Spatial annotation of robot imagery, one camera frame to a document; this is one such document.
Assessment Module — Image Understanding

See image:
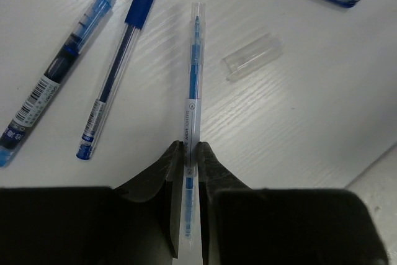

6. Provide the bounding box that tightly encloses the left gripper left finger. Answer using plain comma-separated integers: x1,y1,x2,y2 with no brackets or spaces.
113,141,183,259

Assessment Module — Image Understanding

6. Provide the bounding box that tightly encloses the small clear eraser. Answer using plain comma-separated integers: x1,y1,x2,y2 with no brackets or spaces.
221,33,283,82

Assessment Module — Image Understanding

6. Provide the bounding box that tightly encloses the blue gel pen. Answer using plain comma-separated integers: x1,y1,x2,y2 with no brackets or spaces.
1,0,115,168

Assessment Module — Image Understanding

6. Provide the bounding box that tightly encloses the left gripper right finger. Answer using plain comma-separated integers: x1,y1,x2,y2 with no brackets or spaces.
198,142,254,264

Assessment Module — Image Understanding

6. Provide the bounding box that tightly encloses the light blue clear pen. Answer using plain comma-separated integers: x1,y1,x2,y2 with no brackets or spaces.
183,2,205,240

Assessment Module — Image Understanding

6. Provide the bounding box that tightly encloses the dark blue ballpoint pen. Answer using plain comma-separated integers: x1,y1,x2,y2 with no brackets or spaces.
76,0,154,160

